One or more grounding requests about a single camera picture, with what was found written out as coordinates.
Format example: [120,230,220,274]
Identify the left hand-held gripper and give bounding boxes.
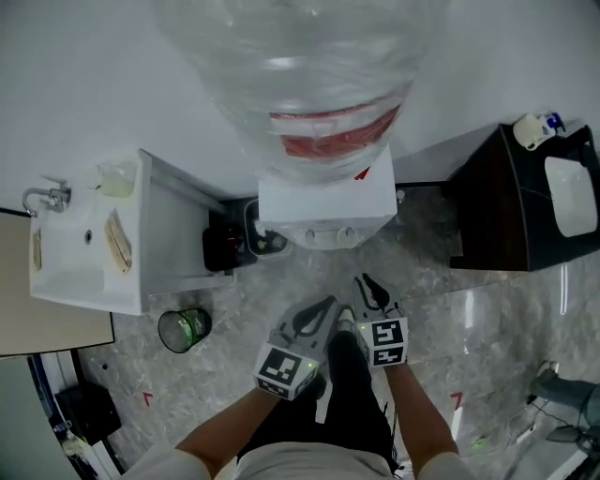
[252,294,340,402]

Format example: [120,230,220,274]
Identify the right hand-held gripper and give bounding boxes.
[352,275,410,369]

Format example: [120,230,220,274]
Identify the white water dispenser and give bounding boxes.
[257,144,398,250]

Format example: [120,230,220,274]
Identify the white cup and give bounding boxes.
[512,112,548,152]

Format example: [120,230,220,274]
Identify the person's right forearm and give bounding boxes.
[383,362,461,471]

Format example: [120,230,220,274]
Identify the person's left forearm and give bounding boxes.
[174,386,294,471]

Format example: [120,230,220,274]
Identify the clear large water bottle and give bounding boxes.
[157,0,444,185]

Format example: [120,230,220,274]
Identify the person's white shoe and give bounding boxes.
[334,305,356,335]

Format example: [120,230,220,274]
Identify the person's black trousers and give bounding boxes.
[235,329,400,479]

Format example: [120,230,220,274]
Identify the person's white shirt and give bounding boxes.
[82,439,475,480]

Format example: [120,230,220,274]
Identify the dark wooden cabinet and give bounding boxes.
[448,121,600,274]

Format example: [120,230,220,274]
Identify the beige scrubbing brush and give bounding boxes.
[103,208,134,277]

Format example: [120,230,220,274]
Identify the white countertop basin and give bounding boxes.
[542,155,597,239]

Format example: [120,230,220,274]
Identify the white wash sink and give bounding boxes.
[29,148,154,316]

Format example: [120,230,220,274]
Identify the clear soap bottle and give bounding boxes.
[95,160,138,199]

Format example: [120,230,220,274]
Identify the black chair base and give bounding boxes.
[545,423,600,458]

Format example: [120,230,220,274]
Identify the black box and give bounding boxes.
[53,381,124,447]

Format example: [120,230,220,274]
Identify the blue and white bottle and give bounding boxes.
[538,111,569,138]

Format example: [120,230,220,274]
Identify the metal sink faucet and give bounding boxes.
[22,174,73,218]

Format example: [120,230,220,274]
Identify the black wire mesh wastebasket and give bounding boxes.
[157,306,213,354]

